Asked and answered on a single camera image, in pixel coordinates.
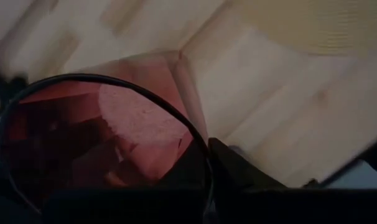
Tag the pink faceted plastic cup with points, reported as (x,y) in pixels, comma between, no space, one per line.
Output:
(138,124)

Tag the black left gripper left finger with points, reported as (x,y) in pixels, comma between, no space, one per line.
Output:
(82,155)

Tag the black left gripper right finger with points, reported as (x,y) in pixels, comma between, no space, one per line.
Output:
(238,168)

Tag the round woven straw placemat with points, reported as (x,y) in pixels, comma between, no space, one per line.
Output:
(331,25)

